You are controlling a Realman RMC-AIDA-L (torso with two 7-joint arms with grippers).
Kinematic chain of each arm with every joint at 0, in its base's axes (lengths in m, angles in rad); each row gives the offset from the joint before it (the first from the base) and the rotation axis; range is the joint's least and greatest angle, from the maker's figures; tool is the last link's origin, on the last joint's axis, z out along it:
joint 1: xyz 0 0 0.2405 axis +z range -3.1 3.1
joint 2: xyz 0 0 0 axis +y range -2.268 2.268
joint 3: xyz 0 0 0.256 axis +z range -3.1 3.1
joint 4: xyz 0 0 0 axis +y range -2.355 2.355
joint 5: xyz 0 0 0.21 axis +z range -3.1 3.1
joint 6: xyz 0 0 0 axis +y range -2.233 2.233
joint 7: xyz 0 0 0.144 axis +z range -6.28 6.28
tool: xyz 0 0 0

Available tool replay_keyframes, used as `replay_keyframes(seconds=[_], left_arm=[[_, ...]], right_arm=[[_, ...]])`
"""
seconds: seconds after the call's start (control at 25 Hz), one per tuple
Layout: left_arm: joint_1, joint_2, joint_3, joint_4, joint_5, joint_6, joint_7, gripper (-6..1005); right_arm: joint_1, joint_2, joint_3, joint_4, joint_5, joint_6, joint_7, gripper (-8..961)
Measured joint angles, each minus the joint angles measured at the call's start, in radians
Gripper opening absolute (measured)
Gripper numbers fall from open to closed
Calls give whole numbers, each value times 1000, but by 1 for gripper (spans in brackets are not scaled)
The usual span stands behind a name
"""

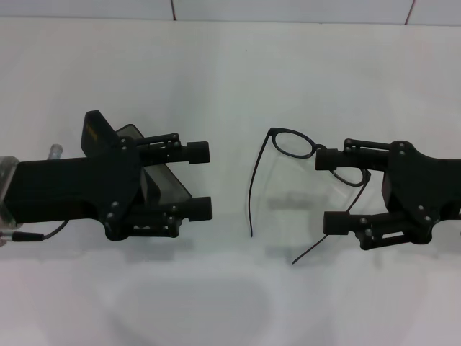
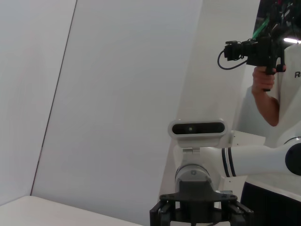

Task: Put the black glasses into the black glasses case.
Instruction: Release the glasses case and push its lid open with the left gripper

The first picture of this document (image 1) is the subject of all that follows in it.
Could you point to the black glasses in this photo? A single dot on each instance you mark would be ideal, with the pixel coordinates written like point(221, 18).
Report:
point(276, 142)

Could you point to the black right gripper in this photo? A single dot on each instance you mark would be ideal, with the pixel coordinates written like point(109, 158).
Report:
point(396, 187)

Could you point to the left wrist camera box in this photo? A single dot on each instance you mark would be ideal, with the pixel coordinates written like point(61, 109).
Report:
point(65, 191)

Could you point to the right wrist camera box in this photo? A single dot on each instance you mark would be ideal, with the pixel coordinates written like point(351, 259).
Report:
point(444, 187)

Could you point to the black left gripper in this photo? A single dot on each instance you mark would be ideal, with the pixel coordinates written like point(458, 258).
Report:
point(124, 220)

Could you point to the black glasses case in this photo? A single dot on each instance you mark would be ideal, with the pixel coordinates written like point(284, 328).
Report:
point(97, 129)

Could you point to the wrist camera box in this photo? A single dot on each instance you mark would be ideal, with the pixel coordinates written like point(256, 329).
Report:
point(65, 191)
point(444, 187)

